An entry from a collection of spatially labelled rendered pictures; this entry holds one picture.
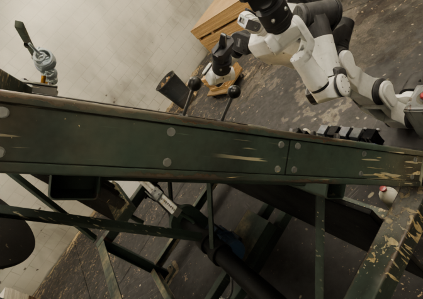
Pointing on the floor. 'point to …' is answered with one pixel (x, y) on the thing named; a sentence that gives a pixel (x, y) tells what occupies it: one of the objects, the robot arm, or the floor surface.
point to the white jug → (387, 195)
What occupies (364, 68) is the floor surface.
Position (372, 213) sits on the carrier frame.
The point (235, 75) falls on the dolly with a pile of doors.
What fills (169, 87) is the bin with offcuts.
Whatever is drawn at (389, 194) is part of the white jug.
